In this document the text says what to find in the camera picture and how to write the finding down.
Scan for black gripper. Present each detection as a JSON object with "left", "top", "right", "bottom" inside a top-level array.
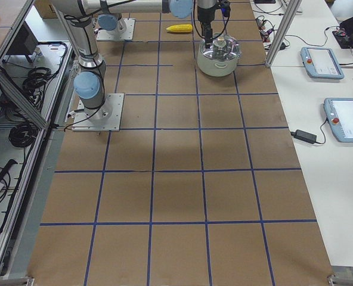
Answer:
[{"left": 197, "top": 0, "right": 217, "bottom": 48}]

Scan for glass pot lid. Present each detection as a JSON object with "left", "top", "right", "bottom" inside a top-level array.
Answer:
[{"left": 200, "top": 34, "right": 241, "bottom": 61}]

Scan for yellow corn cob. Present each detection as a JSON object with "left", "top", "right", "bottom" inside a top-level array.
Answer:
[{"left": 166, "top": 24, "right": 193, "bottom": 33}]

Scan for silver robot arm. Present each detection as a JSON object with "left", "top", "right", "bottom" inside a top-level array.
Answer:
[
  {"left": 97, "top": 13, "right": 126, "bottom": 34},
  {"left": 52, "top": 1, "right": 221, "bottom": 122}
]

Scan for pale green steel pot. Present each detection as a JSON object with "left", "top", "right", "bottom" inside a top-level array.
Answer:
[{"left": 197, "top": 34, "right": 241, "bottom": 77}]

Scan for small electronics board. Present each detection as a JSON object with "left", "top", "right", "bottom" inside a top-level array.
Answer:
[{"left": 255, "top": 16, "right": 274, "bottom": 43}]

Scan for far blue teach pendant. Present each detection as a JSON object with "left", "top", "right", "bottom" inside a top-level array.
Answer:
[{"left": 300, "top": 47, "right": 344, "bottom": 80}]

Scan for blue teach pendant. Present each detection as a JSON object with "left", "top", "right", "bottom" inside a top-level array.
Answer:
[
  {"left": 324, "top": 98, "right": 353, "bottom": 142},
  {"left": 300, "top": 47, "right": 344, "bottom": 80}
]

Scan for black power adapter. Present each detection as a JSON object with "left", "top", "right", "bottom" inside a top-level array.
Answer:
[{"left": 291, "top": 129, "right": 317, "bottom": 144}]

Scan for near blue teach pendant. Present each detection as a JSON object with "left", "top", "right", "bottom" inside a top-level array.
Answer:
[{"left": 324, "top": 98, "right": 353, "bottom": 142}]

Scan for cardboard box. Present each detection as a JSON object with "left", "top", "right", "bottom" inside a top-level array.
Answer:
[{"left": 34, "top": 0, "right": 57, "bottom": 19}]

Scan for black monitor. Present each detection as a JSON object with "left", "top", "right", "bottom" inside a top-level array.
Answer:
[{"left": 7, "top": 21, "right": 38, "bottom": 57}]

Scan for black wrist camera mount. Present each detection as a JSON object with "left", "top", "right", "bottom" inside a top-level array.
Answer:
[{"left": 217, "top": 0, "right": 231, "bottom": 18}]

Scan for aluminium frame post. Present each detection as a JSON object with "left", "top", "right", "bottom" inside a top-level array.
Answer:
[{"left": 265, "top": 0, "right": 301, "bottom": 67}]

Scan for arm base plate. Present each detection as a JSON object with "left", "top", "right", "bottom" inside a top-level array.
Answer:
[
  {"left": 97, "top": 16, "right": 135, "bottom": 42},
  {"left": 71, "top": 93, "right": 124, "bottom": 132}
]

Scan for coiled black cables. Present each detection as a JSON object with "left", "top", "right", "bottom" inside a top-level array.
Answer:
[{"left": 22, "top": 67, "right": 58, "bottom": 96}]

